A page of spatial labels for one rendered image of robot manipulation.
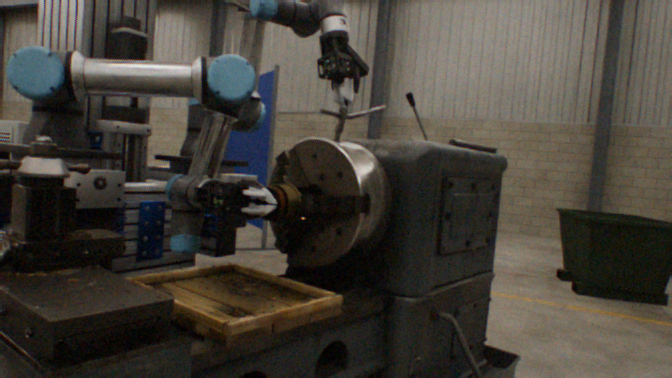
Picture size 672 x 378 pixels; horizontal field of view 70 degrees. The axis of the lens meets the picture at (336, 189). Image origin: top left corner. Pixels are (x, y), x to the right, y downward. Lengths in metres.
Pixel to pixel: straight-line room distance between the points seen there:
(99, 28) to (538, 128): 10.18
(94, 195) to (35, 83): 0.27
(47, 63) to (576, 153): 10.56
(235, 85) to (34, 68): 0.43
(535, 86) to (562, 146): 1.40
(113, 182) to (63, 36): 0.59
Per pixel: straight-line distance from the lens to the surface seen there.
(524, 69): 11.44
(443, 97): 11.56
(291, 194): 1.08
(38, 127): 1.40
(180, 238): 1.25
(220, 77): 1.21
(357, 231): 1.09
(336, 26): 1.35
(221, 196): 1.08
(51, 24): 1.81
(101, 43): 1.68
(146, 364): 0.71
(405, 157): 1.20
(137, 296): 0.75
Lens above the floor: 1.18
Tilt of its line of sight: 3 degrees down
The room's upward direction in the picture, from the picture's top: 5 degrees clockwise
